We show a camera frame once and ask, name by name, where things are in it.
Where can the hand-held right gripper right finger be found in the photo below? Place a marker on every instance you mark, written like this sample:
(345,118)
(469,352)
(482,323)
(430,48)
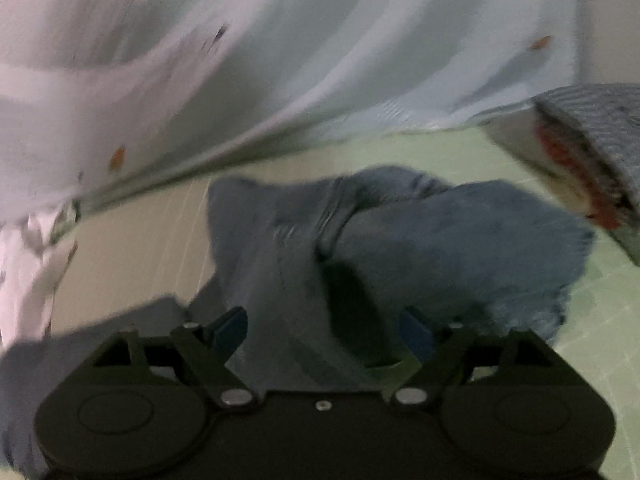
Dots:
(415,329)

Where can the white shirt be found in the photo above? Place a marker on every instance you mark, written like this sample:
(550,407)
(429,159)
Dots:
(25,270)

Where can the blue striped folded cloth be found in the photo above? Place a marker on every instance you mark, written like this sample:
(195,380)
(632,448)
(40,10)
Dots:
(600,120)

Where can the blue denim jeans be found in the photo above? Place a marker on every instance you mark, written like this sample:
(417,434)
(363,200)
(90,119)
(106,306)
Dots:
(450,240)

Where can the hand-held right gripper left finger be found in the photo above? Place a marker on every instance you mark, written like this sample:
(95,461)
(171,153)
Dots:
(230,331)

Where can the green checked mat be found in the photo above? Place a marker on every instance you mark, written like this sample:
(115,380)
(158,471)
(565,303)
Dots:
(140,250)

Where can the red patterned folded cloth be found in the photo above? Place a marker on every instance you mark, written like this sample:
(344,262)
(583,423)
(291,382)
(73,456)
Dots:
(565,156)

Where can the carrot print light sheet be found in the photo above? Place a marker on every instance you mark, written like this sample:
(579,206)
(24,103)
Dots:
(350,60)

